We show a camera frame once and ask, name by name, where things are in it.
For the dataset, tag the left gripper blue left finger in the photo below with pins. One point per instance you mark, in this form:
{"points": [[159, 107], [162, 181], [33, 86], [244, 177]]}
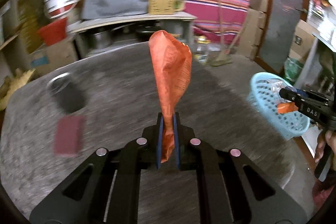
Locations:
{"points": [[104, 188]]}

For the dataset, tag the maroon scouring pad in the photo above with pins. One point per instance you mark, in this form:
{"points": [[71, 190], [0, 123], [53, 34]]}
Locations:
{"points": [[68, 136]]}

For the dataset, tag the red plastic basin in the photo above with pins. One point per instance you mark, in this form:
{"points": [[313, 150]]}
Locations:
{"points": [[54, 32]]}

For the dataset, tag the orange plastic bag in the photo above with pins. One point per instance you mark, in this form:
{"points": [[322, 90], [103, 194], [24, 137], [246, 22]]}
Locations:
{"points": [[171, 61]]}

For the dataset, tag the person's right hand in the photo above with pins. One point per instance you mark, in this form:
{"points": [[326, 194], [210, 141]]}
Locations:
{"points": [[324, 139]]}

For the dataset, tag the cardboard box by door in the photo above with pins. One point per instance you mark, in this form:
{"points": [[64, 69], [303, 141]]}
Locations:
{"points": [[302, 41]]}

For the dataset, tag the yellow egg tray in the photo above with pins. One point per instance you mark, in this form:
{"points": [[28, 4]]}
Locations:
{"points": [[15, 84]]}

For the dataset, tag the cardboard box under shelf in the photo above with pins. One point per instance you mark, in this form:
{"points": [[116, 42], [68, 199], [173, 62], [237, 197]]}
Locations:
{"points": [[49, 58]]}

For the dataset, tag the yellow label oil bottle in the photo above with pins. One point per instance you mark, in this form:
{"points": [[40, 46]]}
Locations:
{"points": [[201, 49]]}

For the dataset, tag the broom with wooden handle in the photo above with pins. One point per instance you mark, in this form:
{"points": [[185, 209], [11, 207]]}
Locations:
{"points": [[224, 56]]}

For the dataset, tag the dark metal can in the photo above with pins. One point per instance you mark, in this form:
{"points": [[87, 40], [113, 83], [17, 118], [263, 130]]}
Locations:
{"points": [[68, 96]]}

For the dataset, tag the green plastic bag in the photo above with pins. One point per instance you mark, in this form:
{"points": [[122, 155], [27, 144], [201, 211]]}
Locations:
{"points": [[292, 70]]}

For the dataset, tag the woven utensil holder box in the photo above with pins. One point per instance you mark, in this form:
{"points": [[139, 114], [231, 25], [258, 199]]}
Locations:
{"points": [[161, 7]]}

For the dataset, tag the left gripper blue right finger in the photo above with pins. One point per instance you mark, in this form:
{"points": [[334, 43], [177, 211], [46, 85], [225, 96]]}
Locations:
{"points": [[231, 187]]}

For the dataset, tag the grey low shelf table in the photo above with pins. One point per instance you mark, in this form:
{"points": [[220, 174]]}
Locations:
{"points": [[93, 37]]}

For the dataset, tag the light blue plastic basket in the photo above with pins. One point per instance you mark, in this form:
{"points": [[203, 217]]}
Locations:
{"points": [[264, 96]]}

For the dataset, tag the wooden framed door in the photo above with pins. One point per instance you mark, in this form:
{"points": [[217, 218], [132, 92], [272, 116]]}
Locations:
{"points": [[282, 17]]}

